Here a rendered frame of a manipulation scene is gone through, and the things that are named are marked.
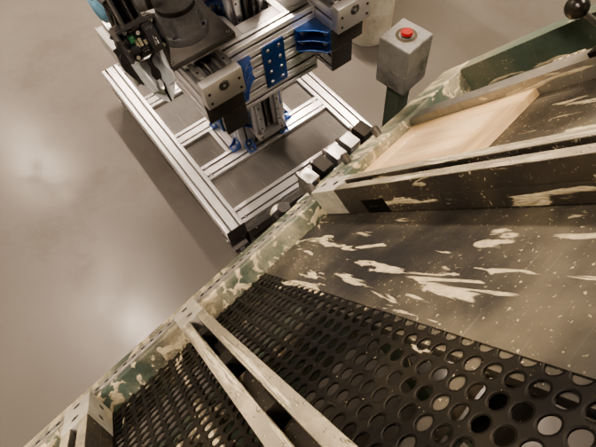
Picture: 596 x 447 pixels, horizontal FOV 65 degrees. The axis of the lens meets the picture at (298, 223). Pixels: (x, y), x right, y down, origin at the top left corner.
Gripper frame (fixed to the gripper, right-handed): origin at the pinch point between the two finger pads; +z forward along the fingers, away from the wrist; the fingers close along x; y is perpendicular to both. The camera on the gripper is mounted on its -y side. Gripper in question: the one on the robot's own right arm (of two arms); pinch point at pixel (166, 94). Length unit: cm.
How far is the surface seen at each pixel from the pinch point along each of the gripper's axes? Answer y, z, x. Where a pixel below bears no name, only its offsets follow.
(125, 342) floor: -84, 105, -55
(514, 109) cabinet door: 30, 27, 55
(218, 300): 0.3, 47.3, -13.4
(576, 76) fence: 37, 24, 63
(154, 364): 3, 50, -33
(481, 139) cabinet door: 30, 28, 44
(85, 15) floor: -275, 5, 21
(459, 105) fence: 9, 34, 60
